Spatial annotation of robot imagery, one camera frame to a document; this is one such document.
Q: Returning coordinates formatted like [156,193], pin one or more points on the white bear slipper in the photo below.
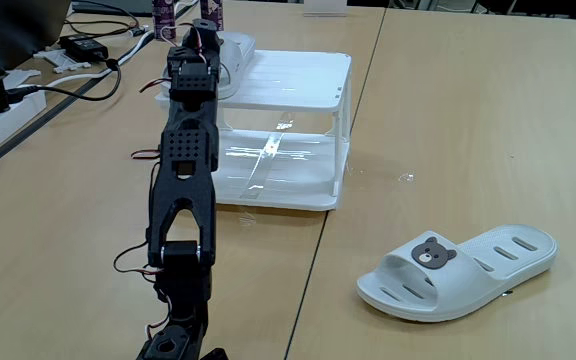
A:
[238,55]
[468,290]

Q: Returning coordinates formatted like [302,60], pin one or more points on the white two-tier box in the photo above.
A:
[293,80]

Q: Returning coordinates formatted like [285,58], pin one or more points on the purple drink can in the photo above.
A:
[212,10]
[164,17]

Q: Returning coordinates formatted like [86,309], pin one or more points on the black flat device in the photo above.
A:
[113,6]

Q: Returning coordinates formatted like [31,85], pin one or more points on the black power adapter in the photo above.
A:
[84,48]

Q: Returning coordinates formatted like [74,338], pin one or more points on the white card stand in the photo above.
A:
[325,6]

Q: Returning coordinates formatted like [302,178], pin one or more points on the white plastic parts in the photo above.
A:
[63,60]

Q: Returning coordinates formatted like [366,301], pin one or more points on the dark laptop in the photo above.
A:
[23,30]

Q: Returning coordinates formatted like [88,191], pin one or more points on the white flat paper piece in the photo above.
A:
[23,77]

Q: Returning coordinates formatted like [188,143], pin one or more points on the clear plastic film scrap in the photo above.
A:
[406,176]

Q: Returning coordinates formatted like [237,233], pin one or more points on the silver foil scrap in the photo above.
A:
[507,293]

